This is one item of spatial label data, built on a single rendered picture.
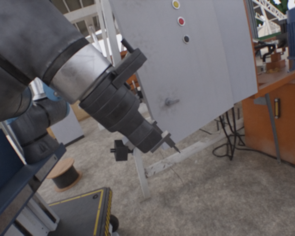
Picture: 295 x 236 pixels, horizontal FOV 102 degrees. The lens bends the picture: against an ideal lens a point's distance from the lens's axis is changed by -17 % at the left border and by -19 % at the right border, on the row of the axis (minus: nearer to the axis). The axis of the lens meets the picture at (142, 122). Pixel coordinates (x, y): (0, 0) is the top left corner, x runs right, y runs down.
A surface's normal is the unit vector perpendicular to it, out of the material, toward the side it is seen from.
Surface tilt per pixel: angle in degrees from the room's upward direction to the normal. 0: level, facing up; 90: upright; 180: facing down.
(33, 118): 90
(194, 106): 90
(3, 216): 90
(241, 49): 90
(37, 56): 104
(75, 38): 77
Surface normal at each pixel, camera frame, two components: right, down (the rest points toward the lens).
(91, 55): 0.71, -0.25
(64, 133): 0.54, 0.09
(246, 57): 0.23, 0.25
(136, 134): 0.06, 0.10
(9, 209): 0.94, -0.35
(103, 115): -0.05, 0.61
